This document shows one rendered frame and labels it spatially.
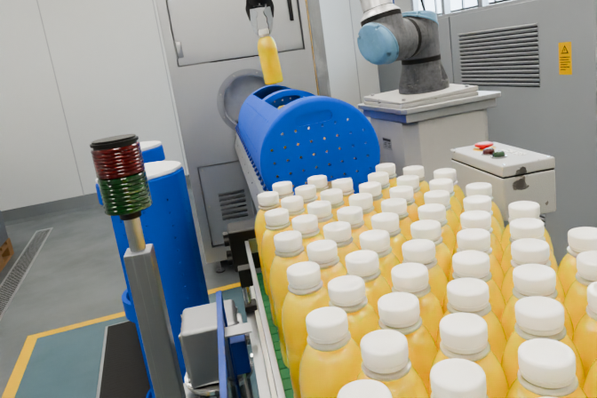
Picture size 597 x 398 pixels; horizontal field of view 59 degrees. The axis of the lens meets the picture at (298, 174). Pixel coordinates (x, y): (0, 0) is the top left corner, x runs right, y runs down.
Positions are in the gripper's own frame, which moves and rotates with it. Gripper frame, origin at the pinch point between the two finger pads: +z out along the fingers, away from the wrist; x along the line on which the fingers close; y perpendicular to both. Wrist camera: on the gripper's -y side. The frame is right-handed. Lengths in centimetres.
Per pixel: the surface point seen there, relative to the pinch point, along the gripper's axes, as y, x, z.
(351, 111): -77, -8, 24
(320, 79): 65, -31, 24
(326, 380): -152, 17, 38
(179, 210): -26, 39, 53
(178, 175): -23, 37, 42
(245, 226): -87, 20, 43
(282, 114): -76, 7, 22
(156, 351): -122, 36, 48
